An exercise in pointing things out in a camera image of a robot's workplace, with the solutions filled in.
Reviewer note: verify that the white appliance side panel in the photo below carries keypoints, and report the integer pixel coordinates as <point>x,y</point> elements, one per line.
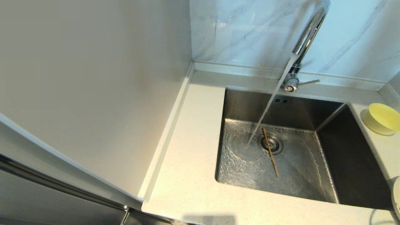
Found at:
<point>78,78</point>

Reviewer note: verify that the chrome gooseneck faucet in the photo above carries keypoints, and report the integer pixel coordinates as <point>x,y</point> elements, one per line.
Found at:
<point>309,31</point>

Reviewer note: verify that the stainless steel appliance door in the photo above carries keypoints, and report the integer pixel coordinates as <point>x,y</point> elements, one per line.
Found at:
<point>47,206</point>

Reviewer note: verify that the brown wooden chopstick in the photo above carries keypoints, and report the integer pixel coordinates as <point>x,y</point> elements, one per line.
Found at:
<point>270,153</point>

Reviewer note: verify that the yellow bowl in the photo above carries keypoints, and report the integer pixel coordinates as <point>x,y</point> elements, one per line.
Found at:
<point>381,120</point>

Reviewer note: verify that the white plate edge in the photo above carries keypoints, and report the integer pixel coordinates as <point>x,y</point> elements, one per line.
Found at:
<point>397,197</point>

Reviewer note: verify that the stainless steel sink basin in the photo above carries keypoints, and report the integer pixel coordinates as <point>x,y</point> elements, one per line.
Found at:
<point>297,181</point>

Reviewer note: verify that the running water stream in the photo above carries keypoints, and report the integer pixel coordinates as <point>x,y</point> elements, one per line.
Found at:
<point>273,97</point>

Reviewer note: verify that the round metal drain strainer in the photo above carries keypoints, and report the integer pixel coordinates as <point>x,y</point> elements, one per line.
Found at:
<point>276,145</point>

